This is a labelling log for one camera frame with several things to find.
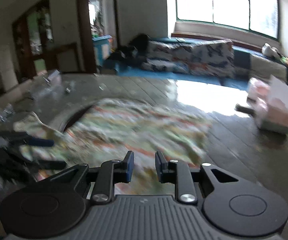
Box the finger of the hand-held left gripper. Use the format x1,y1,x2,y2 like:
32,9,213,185
0,131,55,147
9,152,67,170

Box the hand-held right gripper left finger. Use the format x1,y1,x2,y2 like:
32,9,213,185
44,151,135,204

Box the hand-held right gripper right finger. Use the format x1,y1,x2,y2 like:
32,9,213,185
155,151,242,204

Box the green printed garment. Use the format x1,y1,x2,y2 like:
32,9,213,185
14,97,215,198

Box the eyeglasses with black temples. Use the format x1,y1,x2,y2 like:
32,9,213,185
0,104,16,122

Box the clear plastic clamshell container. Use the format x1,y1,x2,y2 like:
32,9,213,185
30,69,62,101

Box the dark wooden side table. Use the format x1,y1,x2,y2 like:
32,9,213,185
45,42,80,73

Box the teal sofa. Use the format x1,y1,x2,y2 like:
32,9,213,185
103,37,288,130

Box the small remote control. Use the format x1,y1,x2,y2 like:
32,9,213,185
235,104,255,115

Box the wooden glass door cabinet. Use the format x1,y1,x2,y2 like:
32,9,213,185
11,0,53,81

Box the blue white toy cabinet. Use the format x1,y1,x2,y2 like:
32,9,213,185
91,35,112,67

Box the butterfly print pillow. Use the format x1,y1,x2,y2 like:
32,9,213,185
141,40,197,74
190,39,235,77

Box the black bag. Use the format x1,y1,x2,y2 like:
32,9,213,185
108,33,150,66

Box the pink tissue pack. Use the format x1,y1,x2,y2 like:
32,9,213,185
255,74,288,135
247,77,271,106

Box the grey pillow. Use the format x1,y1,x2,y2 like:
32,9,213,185
249,54,288,81

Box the panda plush toy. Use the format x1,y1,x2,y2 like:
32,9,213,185
261,43,281,57

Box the green framed window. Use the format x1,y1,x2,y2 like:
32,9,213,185
175,0,280,40

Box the brown wooden door frame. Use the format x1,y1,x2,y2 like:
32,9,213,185
75,0,121,75

